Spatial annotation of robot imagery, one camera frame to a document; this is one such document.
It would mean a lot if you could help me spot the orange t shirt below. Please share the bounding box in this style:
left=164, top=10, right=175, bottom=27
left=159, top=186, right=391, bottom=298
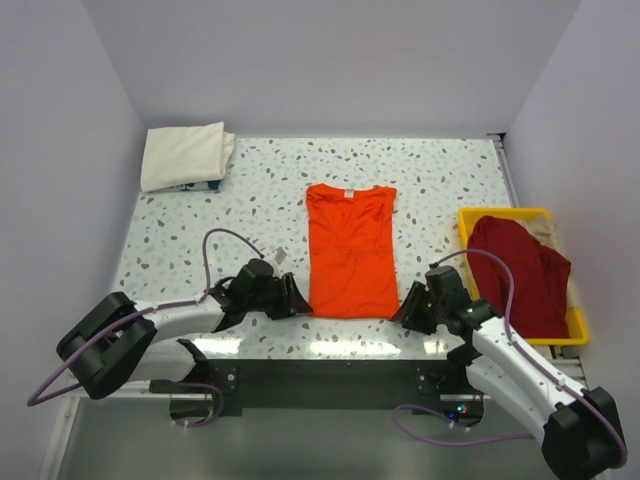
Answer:
left=306, top=184, right=399, bottom=320

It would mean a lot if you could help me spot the beige t shirt in bin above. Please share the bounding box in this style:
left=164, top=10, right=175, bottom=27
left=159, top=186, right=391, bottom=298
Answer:
left=518, top=215, right=561, bottom=251

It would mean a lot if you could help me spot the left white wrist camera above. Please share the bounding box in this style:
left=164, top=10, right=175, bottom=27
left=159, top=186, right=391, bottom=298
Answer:
left=263, top=247, right=287, bottom=269

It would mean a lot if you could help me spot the dark red t shirt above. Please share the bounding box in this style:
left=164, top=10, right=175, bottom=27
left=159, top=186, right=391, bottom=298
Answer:
left=468, top=216, right=571, bottom=338

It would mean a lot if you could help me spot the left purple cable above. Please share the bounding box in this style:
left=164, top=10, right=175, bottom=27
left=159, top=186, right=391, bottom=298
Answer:
left=26, top=228, right=271, bottom=429

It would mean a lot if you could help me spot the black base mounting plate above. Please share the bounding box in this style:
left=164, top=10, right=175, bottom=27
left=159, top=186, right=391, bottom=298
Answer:
left=149, top=359, right=484, bottom=426

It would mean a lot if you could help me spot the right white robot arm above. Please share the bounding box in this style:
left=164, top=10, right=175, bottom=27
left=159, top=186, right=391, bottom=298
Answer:
left=392, top=266, right=628, bottom=479

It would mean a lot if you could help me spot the folded cream t shirt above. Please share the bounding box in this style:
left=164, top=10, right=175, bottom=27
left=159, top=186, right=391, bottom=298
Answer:
left=140, top=122, right=236, bottom=193

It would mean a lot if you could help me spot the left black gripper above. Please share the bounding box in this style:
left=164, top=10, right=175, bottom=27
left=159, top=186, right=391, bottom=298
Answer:
left=245, top=272, right=312, bottom=321

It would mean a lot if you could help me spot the yellow plastic bin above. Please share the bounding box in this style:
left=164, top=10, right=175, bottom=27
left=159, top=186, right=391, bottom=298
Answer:
left=458, top=207, right=589, bottom=346

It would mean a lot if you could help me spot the folded white blue-print shirt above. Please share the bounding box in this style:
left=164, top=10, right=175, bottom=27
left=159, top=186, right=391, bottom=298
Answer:
left=168, top=180, right=221, bottom=192

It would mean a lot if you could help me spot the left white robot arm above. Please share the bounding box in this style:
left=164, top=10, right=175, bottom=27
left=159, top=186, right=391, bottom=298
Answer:
left=56, top=258, right=313, bottom=400

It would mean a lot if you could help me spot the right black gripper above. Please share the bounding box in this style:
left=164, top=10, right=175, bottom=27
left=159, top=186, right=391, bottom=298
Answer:
left=390, top=282, right=447, bottom=336

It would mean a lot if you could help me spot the aluminium frame rail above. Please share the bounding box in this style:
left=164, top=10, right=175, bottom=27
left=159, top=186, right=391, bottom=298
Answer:
left=488, top=133, right=520, bottom=208
left=62, top=344, right=593, bottom=400

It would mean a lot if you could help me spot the aluminium front frame rail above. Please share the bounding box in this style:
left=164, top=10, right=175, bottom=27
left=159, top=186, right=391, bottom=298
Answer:
left=62, top=344, right=593, bottom=400

